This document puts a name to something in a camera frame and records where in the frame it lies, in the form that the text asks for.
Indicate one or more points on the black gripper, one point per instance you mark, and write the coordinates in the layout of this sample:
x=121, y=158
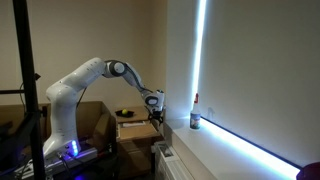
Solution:
x=155, y=110

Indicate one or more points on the wooden sliding drawer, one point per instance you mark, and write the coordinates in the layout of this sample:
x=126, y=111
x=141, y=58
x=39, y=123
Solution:
x=140, y=131

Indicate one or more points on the green tennis ball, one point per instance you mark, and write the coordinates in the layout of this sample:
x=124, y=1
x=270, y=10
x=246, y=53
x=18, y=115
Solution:
x=124, y=112

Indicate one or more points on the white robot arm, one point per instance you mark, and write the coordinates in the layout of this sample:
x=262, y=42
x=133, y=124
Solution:
x=66, y=100

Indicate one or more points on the black plastic dish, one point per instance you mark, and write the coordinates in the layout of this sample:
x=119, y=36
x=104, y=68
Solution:
x=130, y=114

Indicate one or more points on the white remote control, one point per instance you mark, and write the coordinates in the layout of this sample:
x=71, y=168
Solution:
x=133, y=124

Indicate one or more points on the spray bottle with red trigger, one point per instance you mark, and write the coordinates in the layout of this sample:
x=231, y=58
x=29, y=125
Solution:
x=195, y=116

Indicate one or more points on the light wooden nightstand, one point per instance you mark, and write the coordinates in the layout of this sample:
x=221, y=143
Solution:
x=136, y=156

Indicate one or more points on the white ribbed radiator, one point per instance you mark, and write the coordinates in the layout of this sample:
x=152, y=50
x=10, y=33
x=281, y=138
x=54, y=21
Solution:
x=170, y=166

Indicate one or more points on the white window sill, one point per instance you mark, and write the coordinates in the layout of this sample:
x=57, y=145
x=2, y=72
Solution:
x=216, y=150

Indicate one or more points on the black metal stand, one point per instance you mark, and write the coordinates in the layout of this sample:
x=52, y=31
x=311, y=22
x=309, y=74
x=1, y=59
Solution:
x=28, y=66

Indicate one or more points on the dark red round object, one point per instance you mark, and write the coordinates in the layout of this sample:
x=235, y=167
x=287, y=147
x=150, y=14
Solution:
x=310, y=171

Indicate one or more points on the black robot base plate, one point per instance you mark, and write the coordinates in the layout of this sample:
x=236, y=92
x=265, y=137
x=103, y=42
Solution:
x=100, y=168

